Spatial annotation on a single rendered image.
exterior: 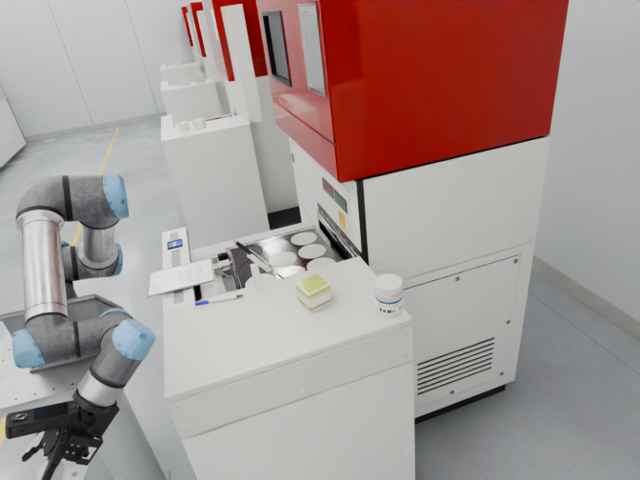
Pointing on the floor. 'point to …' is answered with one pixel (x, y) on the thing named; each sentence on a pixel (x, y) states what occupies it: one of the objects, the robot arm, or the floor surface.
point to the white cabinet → (319, 435)
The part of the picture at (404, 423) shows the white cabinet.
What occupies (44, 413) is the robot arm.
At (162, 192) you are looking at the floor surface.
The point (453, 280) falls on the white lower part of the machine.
